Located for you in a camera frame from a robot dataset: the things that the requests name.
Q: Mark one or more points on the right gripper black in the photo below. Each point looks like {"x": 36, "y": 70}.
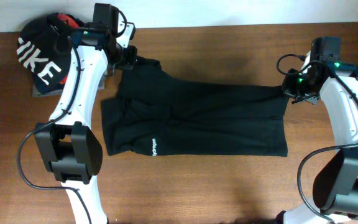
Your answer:
{"x": 288, "y": 89}

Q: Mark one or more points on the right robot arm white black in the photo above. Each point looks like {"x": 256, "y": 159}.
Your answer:
{"x": 323, "y": 76}

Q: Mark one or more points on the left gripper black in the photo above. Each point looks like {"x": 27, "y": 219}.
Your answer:
{"x": 128, "y": 62}

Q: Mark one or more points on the black t-shirt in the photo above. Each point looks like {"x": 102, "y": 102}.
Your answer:
{"x": 155, "y": 114}

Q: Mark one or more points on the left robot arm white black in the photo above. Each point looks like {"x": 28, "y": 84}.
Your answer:
{"x": 67, "y": 145}

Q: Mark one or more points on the navy red trimmed folded shirt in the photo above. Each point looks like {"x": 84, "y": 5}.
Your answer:
{"x": 63, "y": 46}

